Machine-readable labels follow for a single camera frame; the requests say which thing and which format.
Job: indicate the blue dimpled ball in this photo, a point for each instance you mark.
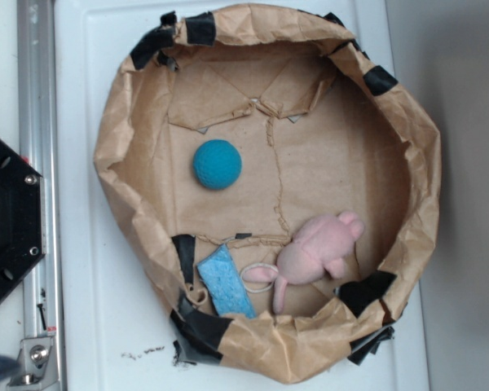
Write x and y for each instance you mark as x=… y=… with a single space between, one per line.
x=217 y=164

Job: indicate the brown paper bag basin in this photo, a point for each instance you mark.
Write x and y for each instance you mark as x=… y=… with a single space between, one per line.
x=320 y=128

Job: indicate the white rubber band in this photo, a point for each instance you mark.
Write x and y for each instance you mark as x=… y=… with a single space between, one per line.
x=257 y=289

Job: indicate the pink plush bunny toy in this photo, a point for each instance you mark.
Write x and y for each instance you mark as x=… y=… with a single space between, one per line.
x=319 y=248

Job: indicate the blue sponge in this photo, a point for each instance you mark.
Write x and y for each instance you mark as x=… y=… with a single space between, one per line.
x=227 y=291

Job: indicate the white tray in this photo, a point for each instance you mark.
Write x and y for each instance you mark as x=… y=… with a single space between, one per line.
x=117 y=335

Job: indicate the aluminium extrusion rail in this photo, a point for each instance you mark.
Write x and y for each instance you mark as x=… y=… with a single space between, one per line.
x=42 y=287

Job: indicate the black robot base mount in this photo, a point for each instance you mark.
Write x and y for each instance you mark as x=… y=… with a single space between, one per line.
x=21 y=244

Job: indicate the metal corner bracket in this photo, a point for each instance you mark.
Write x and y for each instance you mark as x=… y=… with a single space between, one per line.
x=38 y=365

